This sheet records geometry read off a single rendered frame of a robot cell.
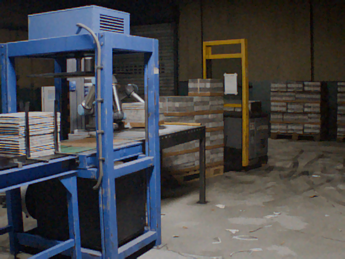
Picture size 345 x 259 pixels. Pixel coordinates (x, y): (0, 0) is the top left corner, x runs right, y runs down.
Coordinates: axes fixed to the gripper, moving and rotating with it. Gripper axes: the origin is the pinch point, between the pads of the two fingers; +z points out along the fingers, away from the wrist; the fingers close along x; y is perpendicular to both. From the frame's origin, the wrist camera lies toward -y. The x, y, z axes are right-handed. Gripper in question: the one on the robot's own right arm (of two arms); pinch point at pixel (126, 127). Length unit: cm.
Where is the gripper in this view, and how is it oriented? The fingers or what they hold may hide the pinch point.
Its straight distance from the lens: 453.5
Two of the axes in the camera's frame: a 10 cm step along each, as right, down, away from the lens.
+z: 4.5, -1.0, 8.9
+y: -0.1, -9.9, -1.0
